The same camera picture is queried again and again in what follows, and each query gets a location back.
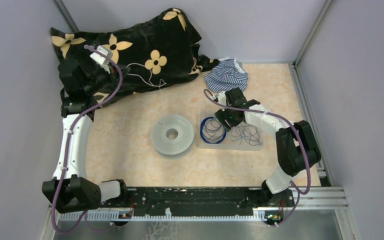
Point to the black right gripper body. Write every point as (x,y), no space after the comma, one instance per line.
(224,114)

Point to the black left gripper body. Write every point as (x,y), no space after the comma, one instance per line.
(112,70)

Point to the white perforated cable spool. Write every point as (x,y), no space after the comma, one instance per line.
(172,136)

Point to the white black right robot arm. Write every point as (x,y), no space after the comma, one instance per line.
(296,146)

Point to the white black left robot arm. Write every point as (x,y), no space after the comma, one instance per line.
(69,190)

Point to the black blanket with beige flowers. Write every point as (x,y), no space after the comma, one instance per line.
(161,53)

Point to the clear plastic tray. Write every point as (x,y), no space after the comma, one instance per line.
(212,135)

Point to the blue white striped cloth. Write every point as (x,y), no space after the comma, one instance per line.
(228,74)

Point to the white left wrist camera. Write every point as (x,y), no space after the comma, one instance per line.
(101,55)

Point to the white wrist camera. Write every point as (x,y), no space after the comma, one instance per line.
(101,55)
(221,98)

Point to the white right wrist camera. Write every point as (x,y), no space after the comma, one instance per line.
(221,98)

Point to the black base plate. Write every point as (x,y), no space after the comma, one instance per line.
(201,201)

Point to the aluminium rail frame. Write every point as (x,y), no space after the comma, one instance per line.
(321,214)

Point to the white slotted cable duct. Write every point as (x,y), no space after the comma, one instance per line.
(119,214)

